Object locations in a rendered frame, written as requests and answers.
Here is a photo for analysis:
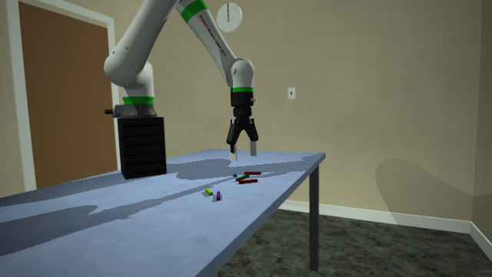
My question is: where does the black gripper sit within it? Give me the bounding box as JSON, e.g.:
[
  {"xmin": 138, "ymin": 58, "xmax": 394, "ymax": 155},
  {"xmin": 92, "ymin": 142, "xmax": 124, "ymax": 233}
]
[{"xmin": 226, "ymin": 107, "xmax": 258, "ymax": 162}]

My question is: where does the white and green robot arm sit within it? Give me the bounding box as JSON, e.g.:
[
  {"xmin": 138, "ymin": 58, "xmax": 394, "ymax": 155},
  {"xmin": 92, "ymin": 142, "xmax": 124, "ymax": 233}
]
[{"xmin": 104, "ymin": 0, "xmax": 256, "ymax": 118}]

